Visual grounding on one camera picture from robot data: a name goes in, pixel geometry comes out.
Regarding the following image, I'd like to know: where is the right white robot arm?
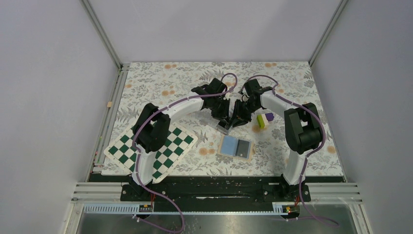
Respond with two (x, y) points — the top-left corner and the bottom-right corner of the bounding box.
(224, 75), (325, 201)

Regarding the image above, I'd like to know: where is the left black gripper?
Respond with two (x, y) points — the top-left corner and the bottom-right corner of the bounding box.
(210, 97), (230, 124)

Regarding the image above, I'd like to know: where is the clear acrylic card box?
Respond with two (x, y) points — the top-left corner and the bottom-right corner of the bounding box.
(196, 109), (230, 135)

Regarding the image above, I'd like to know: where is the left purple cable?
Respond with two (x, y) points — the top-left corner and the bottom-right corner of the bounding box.
(132, 73), (239, 234)

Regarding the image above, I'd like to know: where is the green purple toy brick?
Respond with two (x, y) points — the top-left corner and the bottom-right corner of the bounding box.
(256, 113), (275, 129)

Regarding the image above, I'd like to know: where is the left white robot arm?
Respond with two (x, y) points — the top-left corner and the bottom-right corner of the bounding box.
(132, 78), (235, 200)

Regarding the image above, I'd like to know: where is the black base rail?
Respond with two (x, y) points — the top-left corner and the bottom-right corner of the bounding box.
(72, 174), (350, 215)

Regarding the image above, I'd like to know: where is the tan card holder wallet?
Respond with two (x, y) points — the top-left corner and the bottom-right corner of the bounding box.
(218, 135), (254, 161)

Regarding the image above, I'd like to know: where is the single black credit card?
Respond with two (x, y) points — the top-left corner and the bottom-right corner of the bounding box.
(235, 139), (251, 159)

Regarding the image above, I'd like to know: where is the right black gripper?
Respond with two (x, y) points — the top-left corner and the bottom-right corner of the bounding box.
(228, 99), (260, 128)

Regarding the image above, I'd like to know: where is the green white chessboard mat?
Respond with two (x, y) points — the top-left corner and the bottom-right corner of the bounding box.
(103, 122), (198, 184)

